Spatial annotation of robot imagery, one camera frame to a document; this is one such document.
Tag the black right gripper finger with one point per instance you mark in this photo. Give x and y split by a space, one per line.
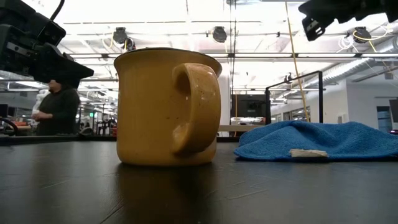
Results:
320 12

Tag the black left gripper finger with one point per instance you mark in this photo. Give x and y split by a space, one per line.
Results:
62 70

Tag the wooden shelf with black frame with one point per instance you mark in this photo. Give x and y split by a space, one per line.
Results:
321 99

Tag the large mustard yellow mug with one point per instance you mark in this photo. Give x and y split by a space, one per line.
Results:
149 109

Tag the blue terry towel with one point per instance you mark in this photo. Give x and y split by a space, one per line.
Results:
342 140

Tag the white robot figure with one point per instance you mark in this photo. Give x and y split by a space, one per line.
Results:
42 95

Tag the person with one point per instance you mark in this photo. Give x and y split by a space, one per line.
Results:
59 109

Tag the small black ceiling reel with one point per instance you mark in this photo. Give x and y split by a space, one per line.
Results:
130 43

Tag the black monitor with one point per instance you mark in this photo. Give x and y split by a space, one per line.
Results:
248 105

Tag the white column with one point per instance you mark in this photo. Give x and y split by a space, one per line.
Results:
226 105

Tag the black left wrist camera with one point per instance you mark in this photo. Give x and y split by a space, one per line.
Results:
51 31

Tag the dark wall screen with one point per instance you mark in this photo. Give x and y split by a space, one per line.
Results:
394 110

